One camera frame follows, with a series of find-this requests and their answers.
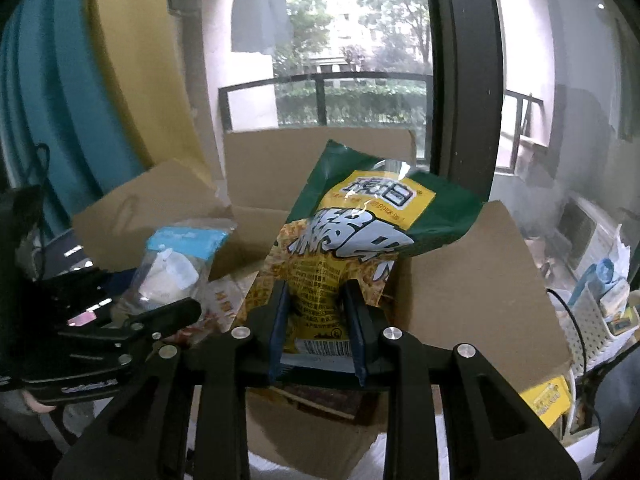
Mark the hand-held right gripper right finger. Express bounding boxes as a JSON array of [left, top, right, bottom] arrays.
[[340, 279, 583, 480]]

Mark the yellow curtain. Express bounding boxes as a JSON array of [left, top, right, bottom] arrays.
[[85, 0, 226, 196]]

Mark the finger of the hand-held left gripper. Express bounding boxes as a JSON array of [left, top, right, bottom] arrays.
[[107, 297, 203, 341]]

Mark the green yellow snack bag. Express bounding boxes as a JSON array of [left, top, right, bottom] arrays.
[[235, 139, 485, 361]]

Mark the teal curtain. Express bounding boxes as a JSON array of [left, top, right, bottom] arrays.
[[0, 0, 146, 241]]

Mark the clear packet light blue header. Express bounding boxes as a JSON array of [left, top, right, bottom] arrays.
[[112, 225, 236, 321]]

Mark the person's left hand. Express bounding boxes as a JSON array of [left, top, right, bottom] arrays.
[[22, 390, 58, 416]]

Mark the yellow cartoon packet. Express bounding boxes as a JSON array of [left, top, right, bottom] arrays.
[[520, 377, 573, 428]]

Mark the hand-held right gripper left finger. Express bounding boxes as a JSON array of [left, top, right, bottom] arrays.
[[52, 280, 291, 480]]

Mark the beige bread packet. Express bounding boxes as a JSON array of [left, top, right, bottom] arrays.
[[200, 275, 261, 336]]

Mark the tablet with clock display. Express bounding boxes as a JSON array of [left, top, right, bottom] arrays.
[[40, 230, 108, 281]]

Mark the grey cloth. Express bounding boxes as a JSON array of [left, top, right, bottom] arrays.
[[595, 360, 640, 461]]

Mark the white plastic basket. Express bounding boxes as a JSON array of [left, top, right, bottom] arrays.
[[547, 195, 640, 376]]

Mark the black balcony railing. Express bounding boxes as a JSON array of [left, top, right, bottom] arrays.
[[218, 72, 543, 131]]

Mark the hanging dark garment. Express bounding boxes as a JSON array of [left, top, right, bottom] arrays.
[[230, 0, 293, 56]]

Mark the dark sliding door frame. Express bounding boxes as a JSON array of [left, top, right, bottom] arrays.
[[420, 0, 506, 206]]

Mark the brown cardboard box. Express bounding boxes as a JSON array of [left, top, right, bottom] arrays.
[[70, 127, 573, 480]]

